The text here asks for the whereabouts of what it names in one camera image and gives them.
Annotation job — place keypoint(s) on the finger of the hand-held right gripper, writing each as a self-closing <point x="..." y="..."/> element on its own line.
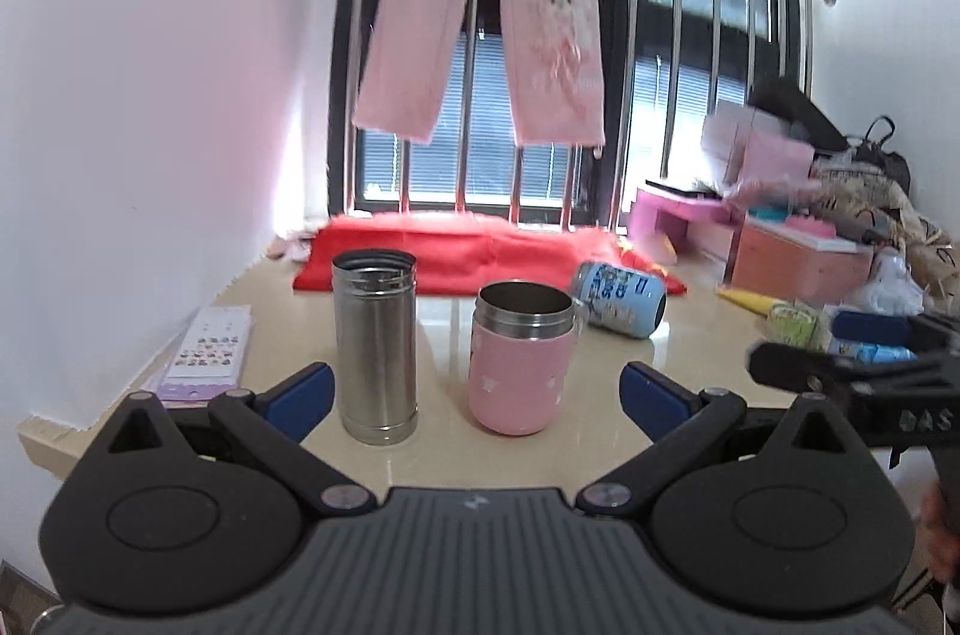
<point x="877" y="327"/>
<point x="795" y="365"/>

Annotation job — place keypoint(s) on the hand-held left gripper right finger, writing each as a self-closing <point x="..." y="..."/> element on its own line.
<point x="654" y="398"/>

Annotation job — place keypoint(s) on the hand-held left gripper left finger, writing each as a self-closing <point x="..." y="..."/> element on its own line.
<point x="300" y="396"/>

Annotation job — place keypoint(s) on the silver steel cup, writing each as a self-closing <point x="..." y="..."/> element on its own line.
<point x="375" y="346"/>

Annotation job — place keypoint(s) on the pink cup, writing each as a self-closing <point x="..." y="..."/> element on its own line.
<point x="519" y="361"/>

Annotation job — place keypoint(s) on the person's right hand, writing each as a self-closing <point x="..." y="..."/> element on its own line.
<point x="941" y="541"/>

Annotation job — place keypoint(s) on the light blue bottle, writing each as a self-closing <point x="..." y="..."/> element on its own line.
<point x="870" y="352"/>

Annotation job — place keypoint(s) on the green printed packet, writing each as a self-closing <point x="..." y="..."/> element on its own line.
<point x="796" y="324"/>

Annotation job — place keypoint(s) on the white plastic bag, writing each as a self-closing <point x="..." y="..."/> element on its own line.
<point x="892" y="286"/>

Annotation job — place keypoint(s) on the yellow packet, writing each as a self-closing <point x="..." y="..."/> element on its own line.
<point x="750" y="301"/>

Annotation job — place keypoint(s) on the pink drawer box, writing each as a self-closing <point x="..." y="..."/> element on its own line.
<point x="795" y="264"/>

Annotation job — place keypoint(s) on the beige patterned bag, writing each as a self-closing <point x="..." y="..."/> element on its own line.
<point x="907" y="230"/>

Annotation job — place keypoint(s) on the sticker sheet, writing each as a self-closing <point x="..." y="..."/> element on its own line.
<point x="206" y="350"/>

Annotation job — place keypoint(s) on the black handbag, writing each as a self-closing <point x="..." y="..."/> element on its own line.
<point x="885" y="158"/>

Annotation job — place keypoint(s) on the pink stool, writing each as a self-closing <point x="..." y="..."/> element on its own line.
<point x="675" y="219"/>

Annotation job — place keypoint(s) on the pink cardboard box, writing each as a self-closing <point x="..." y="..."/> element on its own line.
<point x="750" y="147"/>

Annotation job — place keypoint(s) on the red cloth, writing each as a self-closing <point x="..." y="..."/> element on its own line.
<point x="480" y="256"/>

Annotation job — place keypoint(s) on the black bag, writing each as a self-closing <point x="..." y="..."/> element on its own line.
<point x="799" y="110"/>

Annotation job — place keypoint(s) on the steel window railing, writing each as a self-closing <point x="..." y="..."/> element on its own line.
<point x="675" y="57"/>

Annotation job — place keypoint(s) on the pink pants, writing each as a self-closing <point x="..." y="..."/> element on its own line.
<point x="517" y="20"/>

